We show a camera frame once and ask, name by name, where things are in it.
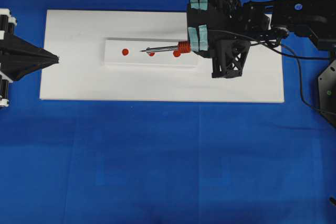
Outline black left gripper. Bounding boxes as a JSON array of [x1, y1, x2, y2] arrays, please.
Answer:
[[0, 8, 60, 110]]

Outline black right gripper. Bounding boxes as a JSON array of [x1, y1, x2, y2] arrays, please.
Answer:
[[186, 0, 270, 59]]

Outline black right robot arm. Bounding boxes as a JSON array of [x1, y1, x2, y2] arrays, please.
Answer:
[[146, 0, 335, 73]]

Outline right red dot mark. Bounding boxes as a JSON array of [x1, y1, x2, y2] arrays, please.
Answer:
[[173, 50, 181, 58]]

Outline left red dot mark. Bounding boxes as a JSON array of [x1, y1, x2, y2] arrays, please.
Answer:
[[122, 48, 129, 56]]

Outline large white foam board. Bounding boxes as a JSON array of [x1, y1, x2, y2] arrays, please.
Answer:
[[40, 10, 285, 103]]

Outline small white raised board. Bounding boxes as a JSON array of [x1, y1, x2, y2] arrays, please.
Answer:
[[104, 38, 198, 68]]

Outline blue table cloth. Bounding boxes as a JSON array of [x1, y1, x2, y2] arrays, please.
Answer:
[[1, 0, 335, 223]]

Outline black truss camera mount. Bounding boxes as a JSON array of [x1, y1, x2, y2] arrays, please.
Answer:
[[212, 40, 251, 79]]

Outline black cable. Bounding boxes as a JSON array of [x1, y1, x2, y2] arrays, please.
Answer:
[[208, 28, 336, 116]]

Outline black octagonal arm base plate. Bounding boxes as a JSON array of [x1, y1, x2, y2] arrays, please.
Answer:
[[318, 60, 335, 127]]

